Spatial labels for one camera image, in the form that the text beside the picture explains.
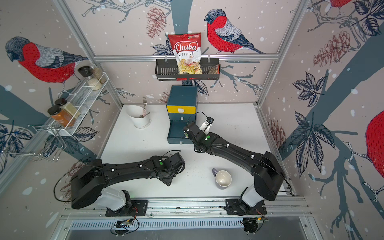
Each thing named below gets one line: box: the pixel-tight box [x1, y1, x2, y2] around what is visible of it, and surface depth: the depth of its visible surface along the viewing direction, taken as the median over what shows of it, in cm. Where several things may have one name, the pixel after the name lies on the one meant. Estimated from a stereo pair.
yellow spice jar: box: [54, 98, 81, 119], surface depth 69 cm
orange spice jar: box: [47, 106, 76, 128], surface depth 66 cm
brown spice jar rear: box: [92, 66, 107, 84], surface depth 87 cm
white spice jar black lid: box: [77, 65, 102, 91], surface depth 83 cm
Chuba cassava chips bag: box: [168, 32, 203, 75], surface depth 84 cm
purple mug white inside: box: [212, 168, 232, 188], surface depth 82 cm
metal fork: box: [142, 96, 147, 117], surface depth 106 cm
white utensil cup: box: [126, 105, 150, 129], surface depth 105 cm
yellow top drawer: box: [166, 105, 196, 114], surface depth 94 cm
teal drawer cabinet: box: [166, 85, 198, 121], surface depth 96 cm
